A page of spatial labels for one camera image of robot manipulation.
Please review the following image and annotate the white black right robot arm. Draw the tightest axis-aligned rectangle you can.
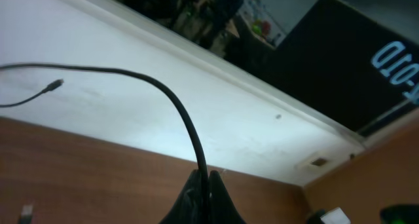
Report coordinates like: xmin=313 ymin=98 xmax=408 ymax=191
xmin=306 ymin=204 xmax=418 ymax=224

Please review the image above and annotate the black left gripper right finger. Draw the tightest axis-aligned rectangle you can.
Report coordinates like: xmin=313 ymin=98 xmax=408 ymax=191
xmin=209 ymin=170 xmax=245 ymax=224

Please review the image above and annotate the dark sign with letters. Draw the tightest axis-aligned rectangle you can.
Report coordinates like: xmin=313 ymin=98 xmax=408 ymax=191
xmin=225 ymin=0 xmax=418 ymax=136

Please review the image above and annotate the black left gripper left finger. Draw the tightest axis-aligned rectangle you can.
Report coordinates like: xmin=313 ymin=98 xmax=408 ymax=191
xmin=160 ymin=170 xmax=202 ymax=224

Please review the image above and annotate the black USB cable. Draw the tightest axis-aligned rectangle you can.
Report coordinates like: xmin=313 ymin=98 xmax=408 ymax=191
xmin=0 ymin=62 xmax=210 ymax=224

